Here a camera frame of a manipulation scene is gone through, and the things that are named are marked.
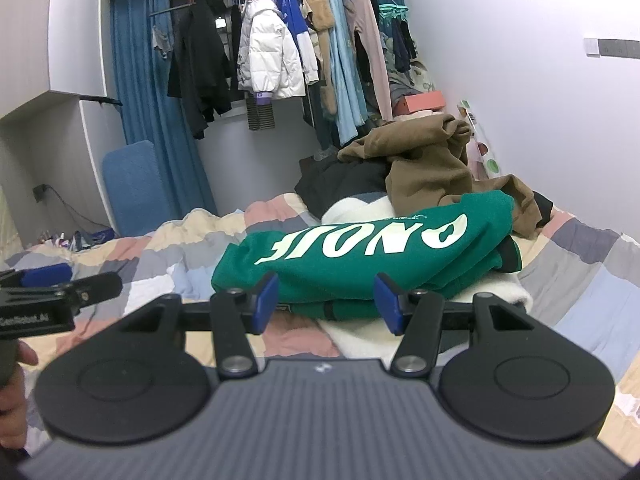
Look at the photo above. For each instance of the brown coat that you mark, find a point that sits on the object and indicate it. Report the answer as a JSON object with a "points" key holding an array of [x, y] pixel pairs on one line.
{"points": [[425, 170]]}

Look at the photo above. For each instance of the striped garment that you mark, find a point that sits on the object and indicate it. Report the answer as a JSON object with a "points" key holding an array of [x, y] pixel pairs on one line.
{"points": [[261, 114]]}

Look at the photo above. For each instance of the blue curtain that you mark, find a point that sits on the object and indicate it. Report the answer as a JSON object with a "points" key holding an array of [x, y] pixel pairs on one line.
{"points": [[145, 85]]}

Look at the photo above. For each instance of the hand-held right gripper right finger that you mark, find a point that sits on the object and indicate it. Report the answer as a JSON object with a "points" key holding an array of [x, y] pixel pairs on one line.
{"points": [[390, 305]]}

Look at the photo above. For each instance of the grey wardrobe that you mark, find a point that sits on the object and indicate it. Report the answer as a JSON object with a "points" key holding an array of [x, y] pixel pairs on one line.
{"points": [[50, 35]]}

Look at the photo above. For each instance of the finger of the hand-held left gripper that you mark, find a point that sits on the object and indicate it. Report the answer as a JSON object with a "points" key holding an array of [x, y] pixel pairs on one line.
{"points": [[95, 287], [45, 275]]}

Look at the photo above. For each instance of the blue padded board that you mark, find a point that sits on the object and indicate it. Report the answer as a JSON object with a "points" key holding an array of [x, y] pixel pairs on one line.
{"points": [[132, 190]]}

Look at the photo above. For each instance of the patchwork quilt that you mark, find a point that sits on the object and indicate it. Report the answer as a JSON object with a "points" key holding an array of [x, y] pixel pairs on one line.
{"points": [[575, 280]]}

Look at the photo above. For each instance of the black wall socket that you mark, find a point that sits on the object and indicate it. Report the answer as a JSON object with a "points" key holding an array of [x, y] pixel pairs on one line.
{"points": [[40, 193]]}

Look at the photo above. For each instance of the pink trousers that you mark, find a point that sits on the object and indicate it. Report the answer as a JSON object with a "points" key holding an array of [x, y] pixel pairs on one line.
{"points": [[370, 35]]}

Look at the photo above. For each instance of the white puffer jacket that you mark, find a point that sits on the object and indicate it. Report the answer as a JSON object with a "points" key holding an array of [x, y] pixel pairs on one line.
{"points": [[270, 50]]}

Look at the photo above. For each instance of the black cloth pile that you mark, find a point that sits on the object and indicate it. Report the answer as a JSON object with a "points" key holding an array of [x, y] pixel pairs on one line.
{"points": [[340, 180]]}

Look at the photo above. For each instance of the blue tray with small things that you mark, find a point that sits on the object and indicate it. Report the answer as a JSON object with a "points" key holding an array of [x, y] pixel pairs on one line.
{"points": [[87, 239]]}

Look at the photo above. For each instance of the person's left hand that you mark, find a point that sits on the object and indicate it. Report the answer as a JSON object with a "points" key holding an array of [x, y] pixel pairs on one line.
{"points": [[12, 415]]}

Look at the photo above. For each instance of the grey wall switch panel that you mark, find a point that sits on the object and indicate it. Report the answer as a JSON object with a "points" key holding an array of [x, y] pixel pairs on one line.
{"points": [[620, 48]]}

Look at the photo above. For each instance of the black metal bar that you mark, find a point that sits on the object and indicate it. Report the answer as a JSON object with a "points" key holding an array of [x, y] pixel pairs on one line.
{"points": [[100, 100]]}

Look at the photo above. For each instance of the light blue garment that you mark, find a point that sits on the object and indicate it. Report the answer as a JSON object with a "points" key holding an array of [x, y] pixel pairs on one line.
{"points": [[345, 85]]}

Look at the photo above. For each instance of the orange box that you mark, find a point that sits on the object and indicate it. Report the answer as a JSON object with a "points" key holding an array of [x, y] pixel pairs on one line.
{"points": [[420, 102]]}

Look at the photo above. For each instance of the dark hanging clothes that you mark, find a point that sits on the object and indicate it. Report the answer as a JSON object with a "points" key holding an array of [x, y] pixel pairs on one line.
{"points": [[402, 45]]}

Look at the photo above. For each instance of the blue and white garment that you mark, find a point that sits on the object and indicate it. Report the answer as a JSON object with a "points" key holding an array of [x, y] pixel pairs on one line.
{"points": [[290, 10]]}

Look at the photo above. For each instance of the white wall switch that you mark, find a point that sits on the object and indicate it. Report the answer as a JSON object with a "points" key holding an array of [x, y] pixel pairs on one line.
{"points": [[591, 46]]}

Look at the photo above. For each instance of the green hoodie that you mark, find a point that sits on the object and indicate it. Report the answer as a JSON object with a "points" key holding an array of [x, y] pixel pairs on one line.
{"points": [[350, 270]]}

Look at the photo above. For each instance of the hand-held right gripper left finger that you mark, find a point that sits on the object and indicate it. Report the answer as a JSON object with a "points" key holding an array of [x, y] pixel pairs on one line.
{"points": [[265, 302]]}

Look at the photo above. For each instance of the white fluffy blanket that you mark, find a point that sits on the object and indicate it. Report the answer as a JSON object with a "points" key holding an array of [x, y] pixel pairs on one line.
{"points": [[370, 340]]}

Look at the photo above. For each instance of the grey hanging cloth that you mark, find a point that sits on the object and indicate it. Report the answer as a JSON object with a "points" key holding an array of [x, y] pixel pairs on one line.
{"points": [[161, 42]]}

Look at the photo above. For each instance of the spotted white sheet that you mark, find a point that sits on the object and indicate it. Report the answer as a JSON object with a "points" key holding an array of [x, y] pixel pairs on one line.
{"points": [[482, 160]]}

